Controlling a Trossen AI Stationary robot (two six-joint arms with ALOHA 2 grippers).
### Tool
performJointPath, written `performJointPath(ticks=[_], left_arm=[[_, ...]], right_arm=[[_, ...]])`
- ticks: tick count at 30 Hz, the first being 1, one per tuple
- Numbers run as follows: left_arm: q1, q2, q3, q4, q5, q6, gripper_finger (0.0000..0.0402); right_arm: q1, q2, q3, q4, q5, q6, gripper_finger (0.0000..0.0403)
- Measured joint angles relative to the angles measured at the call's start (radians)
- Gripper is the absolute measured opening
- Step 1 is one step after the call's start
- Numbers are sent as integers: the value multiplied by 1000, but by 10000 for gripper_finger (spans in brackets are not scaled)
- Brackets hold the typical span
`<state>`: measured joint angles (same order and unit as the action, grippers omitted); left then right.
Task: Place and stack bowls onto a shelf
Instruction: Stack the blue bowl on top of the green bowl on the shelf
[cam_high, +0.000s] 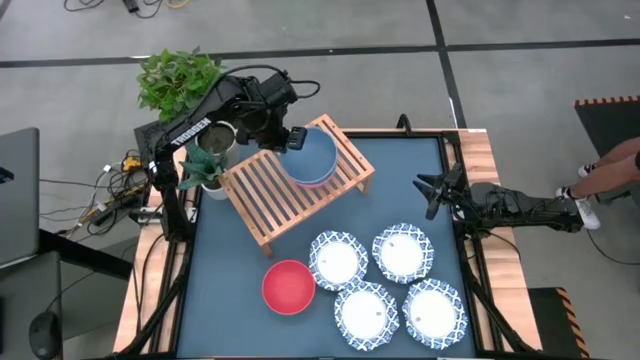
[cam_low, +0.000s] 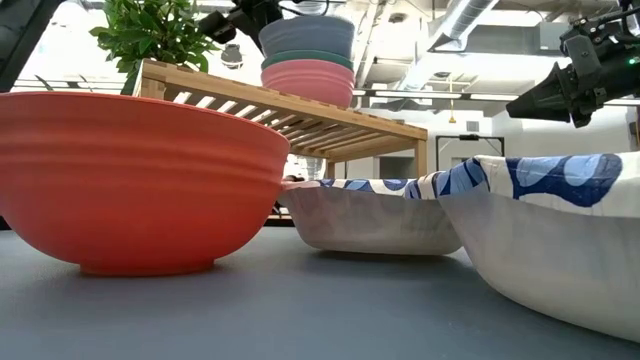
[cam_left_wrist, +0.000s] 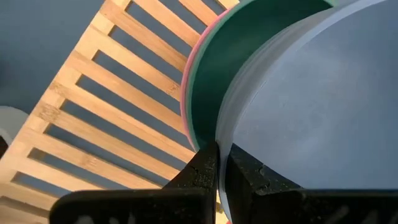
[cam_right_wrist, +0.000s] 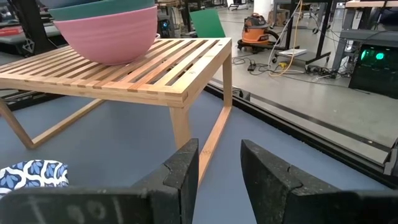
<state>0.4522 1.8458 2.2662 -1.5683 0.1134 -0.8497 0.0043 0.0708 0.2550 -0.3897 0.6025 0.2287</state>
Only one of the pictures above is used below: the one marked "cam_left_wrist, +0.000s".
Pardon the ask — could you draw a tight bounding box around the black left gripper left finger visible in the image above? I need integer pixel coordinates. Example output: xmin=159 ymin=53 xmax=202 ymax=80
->
xmin=49 ymin=141 xmax=221 ymax=224

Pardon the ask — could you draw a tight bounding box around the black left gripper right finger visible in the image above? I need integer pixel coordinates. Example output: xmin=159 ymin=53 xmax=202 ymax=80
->
xmin=224 ymin=144 xmax=398 ymax=224

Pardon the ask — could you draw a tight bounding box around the pink bowl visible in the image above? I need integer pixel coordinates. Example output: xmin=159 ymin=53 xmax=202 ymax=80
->
xmin=180 ymin=7 xmax=233 ymax=152

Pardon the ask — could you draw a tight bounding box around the blue bowl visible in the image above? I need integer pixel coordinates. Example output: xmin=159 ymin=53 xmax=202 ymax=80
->
xmin=215 ymin=0 xmax=398 ymax=222

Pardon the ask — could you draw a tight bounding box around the green bowl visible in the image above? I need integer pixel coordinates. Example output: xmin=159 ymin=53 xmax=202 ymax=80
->
xmin=185 ymin=0 xmax=340 ymax=150

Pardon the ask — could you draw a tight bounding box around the slatted wooden shelf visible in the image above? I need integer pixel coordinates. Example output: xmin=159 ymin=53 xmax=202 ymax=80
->
xmin=0 ymin=0 xmax=240 ymax=224

